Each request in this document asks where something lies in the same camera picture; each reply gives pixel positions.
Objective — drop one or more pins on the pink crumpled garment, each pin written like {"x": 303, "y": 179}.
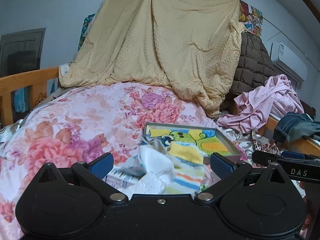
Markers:
{"x": 276, "y": 97}

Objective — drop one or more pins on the blue denim jeans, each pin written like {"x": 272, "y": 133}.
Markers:
{"x": 294, "y": 126}

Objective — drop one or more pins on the colourful cartoon wall poster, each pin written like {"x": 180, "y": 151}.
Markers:
{"x": 251, "y": 18}

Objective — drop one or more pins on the white air conditioner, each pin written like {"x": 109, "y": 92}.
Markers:
{"x": 288, "y": 61}

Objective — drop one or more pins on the yellow dotted quilt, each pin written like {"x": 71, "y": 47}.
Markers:
{"x": 190, "y": 46}

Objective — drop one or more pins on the pink floral quilt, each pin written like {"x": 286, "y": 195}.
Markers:
{"x": 81, "y": 125}

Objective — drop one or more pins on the white gold-patterned satin sheet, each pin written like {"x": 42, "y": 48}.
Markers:
{"x": 248, "y": 143}

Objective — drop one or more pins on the blue wall poster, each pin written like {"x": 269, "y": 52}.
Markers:
{"x": 85, "y": 29}

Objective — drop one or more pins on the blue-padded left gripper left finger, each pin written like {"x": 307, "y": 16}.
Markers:
{"x": 90, "y": 175}

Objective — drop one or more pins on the brown quilted down jacket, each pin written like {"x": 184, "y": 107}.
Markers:
{"x": 254, "y": 67}

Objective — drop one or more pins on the white tissue packet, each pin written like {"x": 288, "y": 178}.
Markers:
{"x": 148, "y": 172}

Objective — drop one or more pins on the grey tray with cartoon picture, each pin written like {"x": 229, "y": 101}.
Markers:
{"x": 192, "y": 143}

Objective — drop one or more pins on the striped yellow sock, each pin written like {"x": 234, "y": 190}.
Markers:
{"x": 185, "y": 171}

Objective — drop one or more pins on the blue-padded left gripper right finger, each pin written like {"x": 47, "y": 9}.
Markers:
{"x": 231, "y": 175}

